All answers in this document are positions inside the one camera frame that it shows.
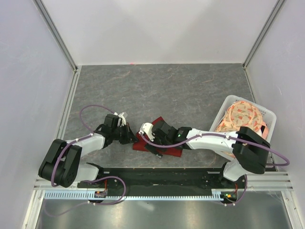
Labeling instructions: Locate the aluminium frame post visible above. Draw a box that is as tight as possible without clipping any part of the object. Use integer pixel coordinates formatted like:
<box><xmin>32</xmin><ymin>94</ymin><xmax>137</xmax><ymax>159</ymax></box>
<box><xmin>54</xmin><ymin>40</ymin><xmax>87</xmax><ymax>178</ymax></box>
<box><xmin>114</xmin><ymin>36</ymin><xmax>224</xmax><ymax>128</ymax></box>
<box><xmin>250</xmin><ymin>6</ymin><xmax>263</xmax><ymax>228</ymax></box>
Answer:
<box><xmin>242</xmin><ymin>0</ymin><xmax>286</xmax><ymax>70</ymax></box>
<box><xmin>33</xmin><ymin>0</ymin><xmax>78</xmax><ymax>73</ymax></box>

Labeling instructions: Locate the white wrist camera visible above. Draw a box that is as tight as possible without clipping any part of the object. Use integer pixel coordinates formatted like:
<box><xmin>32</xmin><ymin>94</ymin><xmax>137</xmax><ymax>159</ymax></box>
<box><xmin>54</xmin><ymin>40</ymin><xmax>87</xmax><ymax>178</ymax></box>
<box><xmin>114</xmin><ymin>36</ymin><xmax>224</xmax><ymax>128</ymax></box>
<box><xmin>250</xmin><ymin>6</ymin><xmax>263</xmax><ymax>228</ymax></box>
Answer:
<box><xmin>139</xmin><ymin>123</ymin><xmax>155</xmax><ymax>141</ymax></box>
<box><xmin>114</xmin><ymin>112</ymin><xmax>128</xmax><ymax>127</ymax></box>

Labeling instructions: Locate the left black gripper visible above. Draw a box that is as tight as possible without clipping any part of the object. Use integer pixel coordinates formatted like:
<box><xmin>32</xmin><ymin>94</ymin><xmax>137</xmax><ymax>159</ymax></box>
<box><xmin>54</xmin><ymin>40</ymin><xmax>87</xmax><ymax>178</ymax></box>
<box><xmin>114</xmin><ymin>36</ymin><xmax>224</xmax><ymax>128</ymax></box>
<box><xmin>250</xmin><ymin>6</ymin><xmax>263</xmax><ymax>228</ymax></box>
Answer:
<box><xmin>112</xmin><ymin>123</ymin><xmax>139</xmax><ymax>145</ymax></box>

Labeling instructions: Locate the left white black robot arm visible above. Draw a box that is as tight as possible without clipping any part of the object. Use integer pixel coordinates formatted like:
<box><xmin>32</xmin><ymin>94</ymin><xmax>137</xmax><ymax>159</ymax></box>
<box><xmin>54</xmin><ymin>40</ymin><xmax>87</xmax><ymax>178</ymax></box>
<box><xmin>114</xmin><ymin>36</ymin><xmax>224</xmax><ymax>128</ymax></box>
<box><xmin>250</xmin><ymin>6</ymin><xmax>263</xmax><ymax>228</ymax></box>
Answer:
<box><xmin>38</xmin><ymin>112</ymin><xmax>139</xmax><ymax>188</ymax></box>

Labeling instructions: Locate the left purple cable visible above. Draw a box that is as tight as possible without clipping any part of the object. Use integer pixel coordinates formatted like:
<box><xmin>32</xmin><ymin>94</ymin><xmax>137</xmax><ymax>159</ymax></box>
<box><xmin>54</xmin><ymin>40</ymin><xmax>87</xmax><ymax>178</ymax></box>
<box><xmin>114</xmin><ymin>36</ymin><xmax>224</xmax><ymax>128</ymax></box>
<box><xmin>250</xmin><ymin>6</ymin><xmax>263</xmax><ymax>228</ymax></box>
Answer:
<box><xmin>51</xmin><ymin>104</ymin><xmax>127</xmax><ymax>206</ymax></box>

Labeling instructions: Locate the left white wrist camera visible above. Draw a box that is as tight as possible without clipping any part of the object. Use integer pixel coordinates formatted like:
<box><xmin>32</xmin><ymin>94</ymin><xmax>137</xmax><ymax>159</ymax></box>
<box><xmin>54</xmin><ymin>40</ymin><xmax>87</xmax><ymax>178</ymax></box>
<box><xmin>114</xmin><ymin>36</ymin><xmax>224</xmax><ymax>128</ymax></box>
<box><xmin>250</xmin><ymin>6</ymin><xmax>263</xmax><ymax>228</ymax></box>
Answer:
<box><xmin>114</xmin><ymin>112</ymin><xmax>128</xmax><ymax>127</ymax></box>

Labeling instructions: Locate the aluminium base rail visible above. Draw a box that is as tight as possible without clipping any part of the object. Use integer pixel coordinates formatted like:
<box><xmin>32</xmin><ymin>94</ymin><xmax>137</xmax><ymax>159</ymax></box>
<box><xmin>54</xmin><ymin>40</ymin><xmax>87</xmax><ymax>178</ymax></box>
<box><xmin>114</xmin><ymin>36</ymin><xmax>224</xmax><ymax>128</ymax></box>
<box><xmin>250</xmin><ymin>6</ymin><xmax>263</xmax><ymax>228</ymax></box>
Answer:
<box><xmin>22</xmin><ymin>170</ymin><xmax>79</xmax><ymax>229</ymax></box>

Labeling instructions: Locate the dark red cloth napkin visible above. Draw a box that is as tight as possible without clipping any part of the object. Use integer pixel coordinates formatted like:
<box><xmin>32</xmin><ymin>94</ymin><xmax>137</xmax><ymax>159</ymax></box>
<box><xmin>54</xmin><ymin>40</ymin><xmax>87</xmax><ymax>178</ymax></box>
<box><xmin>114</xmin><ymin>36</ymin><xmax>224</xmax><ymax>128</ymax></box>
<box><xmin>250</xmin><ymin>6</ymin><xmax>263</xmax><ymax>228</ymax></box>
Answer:
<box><xmin>132</xmin><ymin>132</ymin><xmax>183</xmax><ymax>158</ymax></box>

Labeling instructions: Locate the left aluminium frame post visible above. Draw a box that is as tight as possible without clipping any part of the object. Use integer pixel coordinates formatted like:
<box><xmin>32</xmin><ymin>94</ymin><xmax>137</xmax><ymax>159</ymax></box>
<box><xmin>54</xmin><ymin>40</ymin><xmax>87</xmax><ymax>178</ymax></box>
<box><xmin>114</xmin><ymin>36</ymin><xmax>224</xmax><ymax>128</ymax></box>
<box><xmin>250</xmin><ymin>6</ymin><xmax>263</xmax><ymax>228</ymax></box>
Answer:
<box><xmin>33</xmin><ymin>0</ymin><xmax>78</xmax><ymax>73</ymax></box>

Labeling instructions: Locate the right aluminium frame post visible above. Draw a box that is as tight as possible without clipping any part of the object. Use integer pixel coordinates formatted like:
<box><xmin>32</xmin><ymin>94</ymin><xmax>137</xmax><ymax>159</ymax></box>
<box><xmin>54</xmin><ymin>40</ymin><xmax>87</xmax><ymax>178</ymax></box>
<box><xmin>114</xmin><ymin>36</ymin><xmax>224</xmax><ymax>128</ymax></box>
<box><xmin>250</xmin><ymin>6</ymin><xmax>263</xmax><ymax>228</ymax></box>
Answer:
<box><xmin>242</xmin><ymin>0</ymin><xmax>286</xmax><ymax>70</ymax></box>

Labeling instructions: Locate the floral peach cloth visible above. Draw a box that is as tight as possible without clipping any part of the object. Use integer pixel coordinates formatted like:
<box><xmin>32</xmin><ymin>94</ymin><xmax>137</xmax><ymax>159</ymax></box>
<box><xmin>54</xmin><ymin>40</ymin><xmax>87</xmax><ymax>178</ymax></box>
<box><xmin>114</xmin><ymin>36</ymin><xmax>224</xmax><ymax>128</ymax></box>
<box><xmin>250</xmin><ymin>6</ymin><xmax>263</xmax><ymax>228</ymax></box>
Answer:
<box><xmin>214</xmin><ymin>100</ymin><xmax>269</xmax><ymax>158</ymax></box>

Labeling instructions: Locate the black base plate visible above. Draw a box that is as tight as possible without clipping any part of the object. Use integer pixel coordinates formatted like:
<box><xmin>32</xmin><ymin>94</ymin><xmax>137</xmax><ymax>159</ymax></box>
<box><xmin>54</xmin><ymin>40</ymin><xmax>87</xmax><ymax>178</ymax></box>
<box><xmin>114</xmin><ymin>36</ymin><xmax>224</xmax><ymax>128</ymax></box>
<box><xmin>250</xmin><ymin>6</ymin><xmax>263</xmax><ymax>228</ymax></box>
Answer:
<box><xmin>77</xmin><ymin>168</ymin><xmax>245</xmax><ymax>195</ymax></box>

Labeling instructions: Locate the grey slotted cable duct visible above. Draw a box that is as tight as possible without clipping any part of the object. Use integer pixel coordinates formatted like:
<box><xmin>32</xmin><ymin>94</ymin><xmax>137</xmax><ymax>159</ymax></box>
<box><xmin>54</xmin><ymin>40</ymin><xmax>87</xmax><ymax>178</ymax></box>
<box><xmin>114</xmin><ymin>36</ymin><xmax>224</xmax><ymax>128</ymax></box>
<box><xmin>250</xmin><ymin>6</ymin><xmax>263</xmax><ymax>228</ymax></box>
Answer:
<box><xmin>44</xmin><ymin>190</ymin><xmax>237</xmax><ymax>201</ymax></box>

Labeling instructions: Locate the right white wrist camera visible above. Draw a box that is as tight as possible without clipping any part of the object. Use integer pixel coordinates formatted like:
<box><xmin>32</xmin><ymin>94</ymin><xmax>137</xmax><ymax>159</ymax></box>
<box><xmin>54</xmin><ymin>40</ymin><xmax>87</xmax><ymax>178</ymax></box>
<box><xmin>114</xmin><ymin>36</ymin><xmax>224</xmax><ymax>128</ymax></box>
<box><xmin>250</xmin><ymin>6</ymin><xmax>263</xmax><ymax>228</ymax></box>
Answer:
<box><xmin>139</xmin><ymin>123</ymin><xmax>155</xmax><ymax>141</ymax></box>

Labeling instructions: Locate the white plastic laundry basket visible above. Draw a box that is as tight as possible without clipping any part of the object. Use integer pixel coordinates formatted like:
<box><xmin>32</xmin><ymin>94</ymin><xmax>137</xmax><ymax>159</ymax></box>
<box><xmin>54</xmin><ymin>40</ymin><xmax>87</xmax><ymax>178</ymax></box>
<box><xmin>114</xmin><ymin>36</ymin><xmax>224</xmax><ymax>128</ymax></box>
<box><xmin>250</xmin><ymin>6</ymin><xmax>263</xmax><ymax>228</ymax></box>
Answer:
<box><xmin>210</xmin><ymin>95</ymin><xmax>276</xmax><ymax>142</ymax></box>

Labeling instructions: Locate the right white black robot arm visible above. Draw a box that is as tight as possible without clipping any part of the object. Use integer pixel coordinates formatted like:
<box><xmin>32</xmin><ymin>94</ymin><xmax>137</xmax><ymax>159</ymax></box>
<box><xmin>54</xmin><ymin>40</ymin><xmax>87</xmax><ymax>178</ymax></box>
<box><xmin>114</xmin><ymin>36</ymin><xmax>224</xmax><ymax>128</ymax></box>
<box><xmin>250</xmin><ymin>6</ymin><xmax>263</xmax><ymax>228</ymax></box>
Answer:
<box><xmin>139</xmin><ymin>120</ymin><xmax>270</xmax><ymax>188</ymax></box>

